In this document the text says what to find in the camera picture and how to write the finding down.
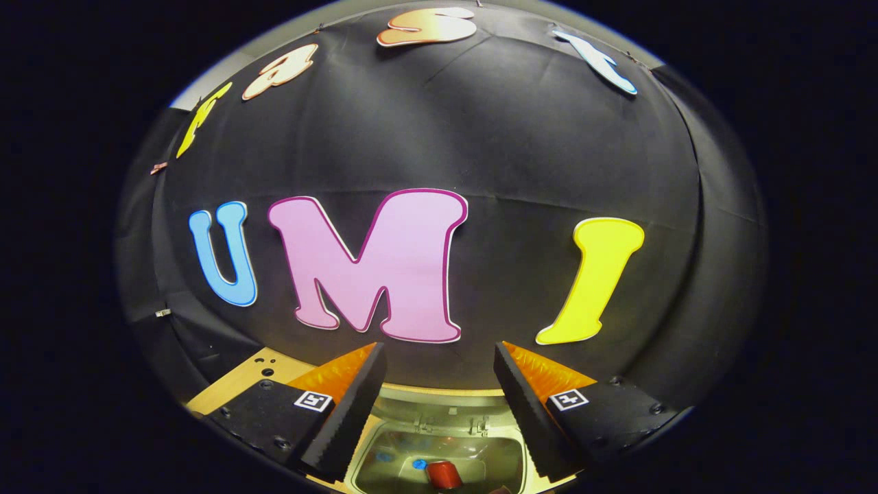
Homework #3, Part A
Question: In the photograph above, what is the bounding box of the black backdrop cloth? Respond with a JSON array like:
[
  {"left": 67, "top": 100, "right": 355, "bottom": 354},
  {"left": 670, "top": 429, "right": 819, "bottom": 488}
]
[{"left": 113, "top": 0, "right": 769, "bottom": 412}]

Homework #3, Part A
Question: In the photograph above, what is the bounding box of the orange pop can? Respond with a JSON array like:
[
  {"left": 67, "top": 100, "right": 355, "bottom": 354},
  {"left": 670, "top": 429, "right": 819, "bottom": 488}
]
[{"left": 425, "top": 461, "right": 464, "bottom": 491}]

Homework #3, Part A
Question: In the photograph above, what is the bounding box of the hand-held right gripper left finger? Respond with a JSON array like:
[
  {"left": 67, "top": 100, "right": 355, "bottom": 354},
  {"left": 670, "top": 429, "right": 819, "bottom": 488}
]
[{"left": 206, "top": 342, "right": 388, "bottom": 482}]

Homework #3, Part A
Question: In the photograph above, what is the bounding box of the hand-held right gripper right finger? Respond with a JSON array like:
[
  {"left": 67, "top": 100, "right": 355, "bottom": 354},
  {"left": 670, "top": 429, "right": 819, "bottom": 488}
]
[{"left": 493, "top": 341, "right": 680, "bottom": 481}]

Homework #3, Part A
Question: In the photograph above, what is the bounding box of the green desktop garbage bin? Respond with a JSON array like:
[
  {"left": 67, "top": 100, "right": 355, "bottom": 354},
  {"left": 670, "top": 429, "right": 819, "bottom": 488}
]
[{"left": 343, "top": 384, "right": 549, "bottom": 494}]

